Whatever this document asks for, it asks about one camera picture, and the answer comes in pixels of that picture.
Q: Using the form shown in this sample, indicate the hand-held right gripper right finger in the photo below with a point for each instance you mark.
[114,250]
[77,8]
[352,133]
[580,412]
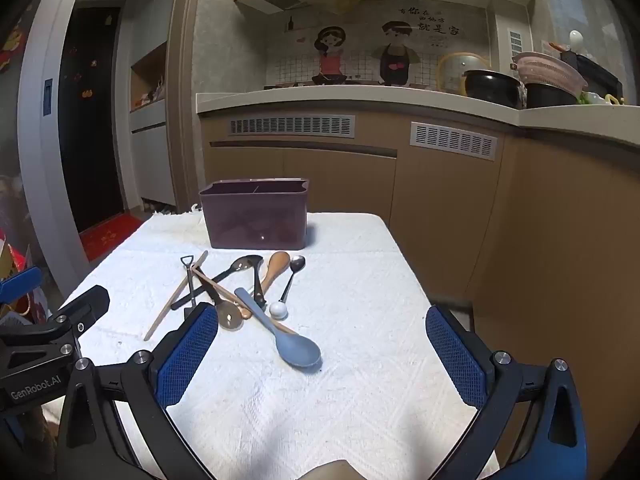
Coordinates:
[457,360]

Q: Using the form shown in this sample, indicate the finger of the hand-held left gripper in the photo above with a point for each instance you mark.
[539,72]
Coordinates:
[85,305]
[20,280]

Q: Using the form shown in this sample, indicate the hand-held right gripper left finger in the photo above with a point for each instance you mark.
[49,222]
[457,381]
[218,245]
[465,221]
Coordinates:
[185,360]

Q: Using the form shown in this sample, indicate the shovel-shaped metal spoon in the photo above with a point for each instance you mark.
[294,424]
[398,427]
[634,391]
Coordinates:
[189,285]

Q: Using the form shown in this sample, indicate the metal spoon white ball end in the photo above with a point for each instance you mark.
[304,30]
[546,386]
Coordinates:
[278,310]

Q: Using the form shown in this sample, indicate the blue-grey plastic spoon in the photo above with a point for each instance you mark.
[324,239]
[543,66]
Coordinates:
[300,350]

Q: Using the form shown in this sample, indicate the brown wooden spoon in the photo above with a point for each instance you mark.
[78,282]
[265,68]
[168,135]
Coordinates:
[277,262]

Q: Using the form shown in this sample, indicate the purple plastic utensil holder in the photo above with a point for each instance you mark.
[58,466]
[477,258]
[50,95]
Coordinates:
[250,220]

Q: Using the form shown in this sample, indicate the red doormat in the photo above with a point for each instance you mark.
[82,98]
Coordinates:
[107,237]

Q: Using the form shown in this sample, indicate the white textured towel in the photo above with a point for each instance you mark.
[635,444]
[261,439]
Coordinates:
[350,310]

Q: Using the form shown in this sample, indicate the black door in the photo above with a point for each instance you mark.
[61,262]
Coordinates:
[92,135]

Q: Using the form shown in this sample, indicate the white shelf cabinet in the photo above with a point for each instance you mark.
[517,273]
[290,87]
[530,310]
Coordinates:
[150,150]

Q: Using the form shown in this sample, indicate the short white vent grille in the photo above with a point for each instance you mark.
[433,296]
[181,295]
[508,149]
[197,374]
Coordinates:
[452,140]

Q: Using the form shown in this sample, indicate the long white vent grille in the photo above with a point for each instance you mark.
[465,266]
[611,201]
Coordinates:
[292,126]

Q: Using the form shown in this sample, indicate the wide black cooking pot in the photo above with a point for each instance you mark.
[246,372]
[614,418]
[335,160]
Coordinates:
[492,90]

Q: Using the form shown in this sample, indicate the small black pot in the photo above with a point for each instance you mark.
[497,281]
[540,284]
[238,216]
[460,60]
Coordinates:
[550,96]

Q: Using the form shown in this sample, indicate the round yellow-rimmed lid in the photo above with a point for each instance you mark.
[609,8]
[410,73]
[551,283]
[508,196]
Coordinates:
[452,67]

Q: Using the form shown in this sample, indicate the pink plastic colander basket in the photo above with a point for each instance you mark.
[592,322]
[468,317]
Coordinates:
[550,70]

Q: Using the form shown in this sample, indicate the black countertop appliance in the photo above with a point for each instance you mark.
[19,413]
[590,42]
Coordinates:
[600,77]

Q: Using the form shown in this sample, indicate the white egg-shaped object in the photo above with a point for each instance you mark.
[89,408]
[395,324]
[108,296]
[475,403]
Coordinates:
[576,40]

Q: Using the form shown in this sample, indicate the red wall decoration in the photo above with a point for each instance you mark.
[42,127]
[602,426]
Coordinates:
[12,42]

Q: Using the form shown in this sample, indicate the cartoon wall decal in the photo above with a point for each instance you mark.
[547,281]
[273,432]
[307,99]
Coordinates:
[395,55]

